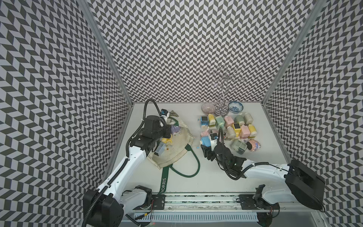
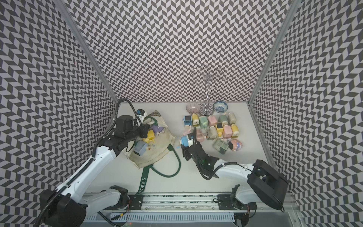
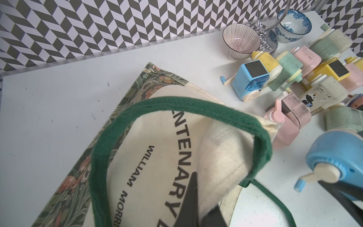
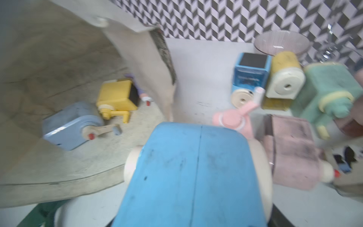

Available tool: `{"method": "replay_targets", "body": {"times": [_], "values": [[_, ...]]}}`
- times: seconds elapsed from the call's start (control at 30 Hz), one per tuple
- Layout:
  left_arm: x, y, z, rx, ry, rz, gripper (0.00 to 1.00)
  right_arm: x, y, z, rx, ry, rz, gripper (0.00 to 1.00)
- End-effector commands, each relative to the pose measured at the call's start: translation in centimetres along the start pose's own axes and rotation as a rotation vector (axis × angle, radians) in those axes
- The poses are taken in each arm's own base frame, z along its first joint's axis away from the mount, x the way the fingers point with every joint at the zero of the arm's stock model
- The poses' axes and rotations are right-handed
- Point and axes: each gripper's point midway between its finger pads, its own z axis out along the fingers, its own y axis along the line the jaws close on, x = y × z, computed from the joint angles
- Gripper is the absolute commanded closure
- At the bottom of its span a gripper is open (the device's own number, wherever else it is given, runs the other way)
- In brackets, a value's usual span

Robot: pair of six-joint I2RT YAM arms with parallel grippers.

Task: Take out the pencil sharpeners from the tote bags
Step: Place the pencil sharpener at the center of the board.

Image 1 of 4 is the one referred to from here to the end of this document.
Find small yellow pencil sharpener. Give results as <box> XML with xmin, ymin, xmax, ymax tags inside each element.
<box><xmin>161</xmin><ymin>138</ymin><xmax>173</xmax><ymax>145</ymax></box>

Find grey blue pencil sharpener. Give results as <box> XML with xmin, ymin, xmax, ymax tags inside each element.
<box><xmin>154</xmin><ymin>142</ymin><xmax>167</xmax><ymax>157</ymax></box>

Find purple grey pencil sharpener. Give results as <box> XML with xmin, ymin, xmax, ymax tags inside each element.
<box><xmin>171</xmin><ymin>125</ymin><xmax>182</xmax><ymax>135</ymax></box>

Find grey green clear sharpener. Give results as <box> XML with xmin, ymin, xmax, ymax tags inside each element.
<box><xmin>231</xmin><ymin>139</ymin><xmax>248</xmax><ymax>155</ymax></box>

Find pink pencil sharpener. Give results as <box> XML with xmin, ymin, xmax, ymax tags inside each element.
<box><xmin>224</xmin><ymin>115</ymin><xmax>234</xmax><ymax>128</ymax></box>
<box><xmin>200</xmin><ymin>127</ymin><xmax>209</xmax><ymax>137</ymax></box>
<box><xmin>239</xmin><ymin>125</ymin><xmax>251</xmax><ymax>139</ymax></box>

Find cream tote bag green handles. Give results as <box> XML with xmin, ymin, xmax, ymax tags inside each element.
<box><xmin>147</xmin><ymin>111</ymin><xmax>201</xmax><ymax>194</ymax></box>

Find beige round pencil sharpener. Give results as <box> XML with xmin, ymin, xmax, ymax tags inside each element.
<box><xmin>226</xmin><ymin>126</ymin><xmax>236</xmax><ymax>140</ymax></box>

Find pink round patterned sharpener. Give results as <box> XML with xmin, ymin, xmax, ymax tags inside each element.
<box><xmin>246</xmin><ymin>139</ymin><xmax>261</xmax><ymax>152</ymax></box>

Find yellow black-top pencil sharpener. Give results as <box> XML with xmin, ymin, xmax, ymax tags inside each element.
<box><xmin>232</xmin><ymin>123</ymin><xmax>242</xmax><ymax>137</ymax></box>

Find cream pencil sharpener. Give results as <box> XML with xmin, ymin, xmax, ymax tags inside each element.
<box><xmin>244</xmin><ymin>113</ymin><xmax>254</xmax><ymax>125</ymax></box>

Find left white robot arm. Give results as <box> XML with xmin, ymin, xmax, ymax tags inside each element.
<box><xmin>82</xmin><ymin>119</ymin><xmax>172</xmax><ymax>227</ymax></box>

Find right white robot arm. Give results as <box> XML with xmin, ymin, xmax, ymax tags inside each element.
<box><xmin>201</xmin><ymin>143</ymin><xmax>326</xmax><ymax>212</ymax></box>

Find pink ceramic bowl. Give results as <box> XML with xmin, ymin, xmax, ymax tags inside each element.
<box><xmin>201</xmin><ymin>103</ymin><xmax>216</xmax><ymax>115</ymax></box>

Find clear glass mug tree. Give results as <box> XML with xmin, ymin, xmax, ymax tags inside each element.
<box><xmin>209</xmin><ymin>65</ymin><xmax>244</xmax><ymax>116</ymax></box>

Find blue white ceramic bowl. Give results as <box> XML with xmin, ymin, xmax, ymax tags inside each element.
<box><xmin>228</xmin><ymin>101</ymin><xmax>244</xmax><ymax>114</ymax></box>

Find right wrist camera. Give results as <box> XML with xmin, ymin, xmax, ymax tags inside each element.
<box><xmin>209</xmin><ymin>133</ymin><xmax>218</xmax><ymax>150</ymax></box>

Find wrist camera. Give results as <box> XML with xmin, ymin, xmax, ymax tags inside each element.
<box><xmin>144</xmin><ymin>109</ymin><xmax>169</xmax><ymax>131</ymax></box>
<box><xmin>209</xmin><ymin>133</ymin><xmax>218</xmax><ymax>150</ymax></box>

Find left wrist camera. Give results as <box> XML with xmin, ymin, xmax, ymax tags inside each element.
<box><xmin>144</xmin><ymin>109</ymin><xmax>169</xmax><ymax>131</ymax></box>

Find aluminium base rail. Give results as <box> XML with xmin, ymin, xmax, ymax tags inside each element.
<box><xmin>85</xmin><ymin>192</ymin><xmax>324</xmax><ymax>227</ymax></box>

